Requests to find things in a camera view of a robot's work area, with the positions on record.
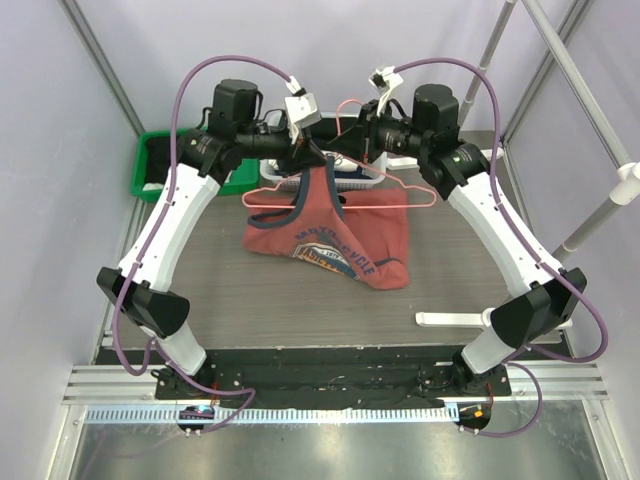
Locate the grey clothes rack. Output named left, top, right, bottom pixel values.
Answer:
left=389, top=0, right=640, bottom=335

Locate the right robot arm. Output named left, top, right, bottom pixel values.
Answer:
left=329, top=84, right=587, bottom=395

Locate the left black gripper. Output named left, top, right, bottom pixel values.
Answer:
left=237, top=123, right=327, bottom=179

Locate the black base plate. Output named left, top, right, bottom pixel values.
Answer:
left=151, top=345, right=512, bottom=410

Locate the white garment in tray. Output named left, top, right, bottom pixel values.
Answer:
left=142, top=183, right=164, bottom=192

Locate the white plastic basket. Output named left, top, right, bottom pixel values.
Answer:
left=259, top=113, right=388, bottom=192

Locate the grey aluminium frame post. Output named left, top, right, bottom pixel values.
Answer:
left=59, top=0, right=146, bottom=137

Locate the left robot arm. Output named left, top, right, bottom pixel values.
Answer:
left=97, top=79, right=322, bottom=399

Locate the white slotted cable duct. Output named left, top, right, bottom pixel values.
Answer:
left=85, top=403, right=459, bottom=426

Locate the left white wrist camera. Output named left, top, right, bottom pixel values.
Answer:
left=284, top=76, right=322, bottom=143

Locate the red tank top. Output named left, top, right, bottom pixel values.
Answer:
left=242, top=160, right=410, bottom=290

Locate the green plastic tray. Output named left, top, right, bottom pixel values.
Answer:
left=130, top=130, right=260, bottom=204

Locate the pink wire hanger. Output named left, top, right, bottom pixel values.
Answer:
left=241, top=98, right=437, bottom=210

